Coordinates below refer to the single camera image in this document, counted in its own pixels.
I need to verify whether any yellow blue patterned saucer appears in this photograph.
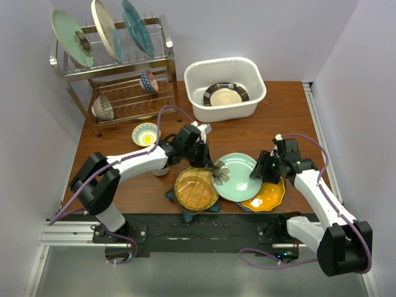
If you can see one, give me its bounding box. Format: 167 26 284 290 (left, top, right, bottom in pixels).
131 123 161 147

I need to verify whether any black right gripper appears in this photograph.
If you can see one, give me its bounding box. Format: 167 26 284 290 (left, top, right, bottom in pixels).
249 150 285 185

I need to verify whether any orange woven pattern plate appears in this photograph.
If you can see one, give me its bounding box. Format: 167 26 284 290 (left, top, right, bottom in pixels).
174 167 219 212

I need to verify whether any black striped rim plate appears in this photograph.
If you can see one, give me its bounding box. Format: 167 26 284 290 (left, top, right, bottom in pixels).
203 82 249 106

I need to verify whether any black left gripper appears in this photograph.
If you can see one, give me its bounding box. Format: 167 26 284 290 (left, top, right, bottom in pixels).
183 140 213 169

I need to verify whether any mint green flower plate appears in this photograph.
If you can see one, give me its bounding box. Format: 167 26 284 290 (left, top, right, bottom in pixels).
212 153 262 202

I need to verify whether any white plastic bin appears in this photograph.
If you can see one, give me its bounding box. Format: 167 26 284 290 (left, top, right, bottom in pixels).
184 57 267 123

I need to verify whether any aluminium frame rail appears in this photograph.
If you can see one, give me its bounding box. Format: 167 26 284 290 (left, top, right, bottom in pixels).
301 82 380 297

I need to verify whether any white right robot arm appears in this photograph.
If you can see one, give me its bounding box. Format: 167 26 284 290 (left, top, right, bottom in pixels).
250 134 372 277

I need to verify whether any cream plate on rack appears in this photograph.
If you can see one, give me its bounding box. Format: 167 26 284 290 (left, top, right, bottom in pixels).
91 0 124 62

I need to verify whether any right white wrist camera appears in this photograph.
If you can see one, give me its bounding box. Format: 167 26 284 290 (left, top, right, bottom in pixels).
270 134 283 157

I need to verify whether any orange dotted scalloped plate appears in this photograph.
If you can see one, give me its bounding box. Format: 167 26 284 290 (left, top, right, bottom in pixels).
241 178 286 212

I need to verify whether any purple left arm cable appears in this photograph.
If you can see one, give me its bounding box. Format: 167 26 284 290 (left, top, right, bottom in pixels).
48 105 199 226

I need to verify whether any blue white patterned bowl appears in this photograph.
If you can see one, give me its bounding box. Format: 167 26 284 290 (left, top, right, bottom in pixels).
140 70 159 93

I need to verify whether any dark blue star plate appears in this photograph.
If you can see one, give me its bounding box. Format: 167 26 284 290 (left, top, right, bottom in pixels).
165 189 221 223

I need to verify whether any dark blue bottom plate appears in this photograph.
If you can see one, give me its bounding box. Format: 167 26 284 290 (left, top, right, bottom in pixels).
235 202 256 213

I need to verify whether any stainless steel dish rack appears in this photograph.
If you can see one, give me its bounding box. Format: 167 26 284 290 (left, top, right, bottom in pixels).
49 15 182 137

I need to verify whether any mint flower plate on rack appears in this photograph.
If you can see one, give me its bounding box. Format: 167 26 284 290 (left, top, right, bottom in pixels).
51 9 93 68

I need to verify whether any teal plate on rack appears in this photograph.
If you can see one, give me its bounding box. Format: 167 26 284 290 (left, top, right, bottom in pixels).
122 0 155 58

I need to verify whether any grey patterned bowl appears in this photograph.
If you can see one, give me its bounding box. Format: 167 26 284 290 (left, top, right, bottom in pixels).
91 95 114 121

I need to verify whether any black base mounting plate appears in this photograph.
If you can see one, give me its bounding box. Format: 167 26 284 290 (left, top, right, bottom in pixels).
82 212 313 259

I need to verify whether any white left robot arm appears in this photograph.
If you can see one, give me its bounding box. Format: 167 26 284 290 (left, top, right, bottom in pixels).
70 122 214 243

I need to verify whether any white ceramic mug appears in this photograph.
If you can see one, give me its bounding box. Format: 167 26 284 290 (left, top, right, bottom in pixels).
152 168 169 176

